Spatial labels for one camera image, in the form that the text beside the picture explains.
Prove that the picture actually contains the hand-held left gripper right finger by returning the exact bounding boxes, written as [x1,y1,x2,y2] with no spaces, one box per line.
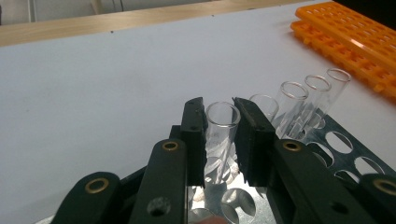
[233,96,377,224]

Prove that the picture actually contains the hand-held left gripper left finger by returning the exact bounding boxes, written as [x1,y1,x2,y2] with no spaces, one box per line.
[129,96,208,224]

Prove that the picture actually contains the clear glass test tube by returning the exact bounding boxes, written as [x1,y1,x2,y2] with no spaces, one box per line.
[204,101,242,186]
[274,80,310,140]
[314,68,352,125]
[295,74,332,138]
[248,93,280,124]

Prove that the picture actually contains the metal test tube rack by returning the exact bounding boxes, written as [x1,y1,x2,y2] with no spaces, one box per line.
[186,108,396,224]

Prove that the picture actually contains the orange test tube rack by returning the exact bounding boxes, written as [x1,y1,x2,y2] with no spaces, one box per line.
[290,1,396,101]

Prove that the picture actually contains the wooden table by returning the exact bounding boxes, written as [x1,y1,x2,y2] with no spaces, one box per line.
[0,0,328,49]

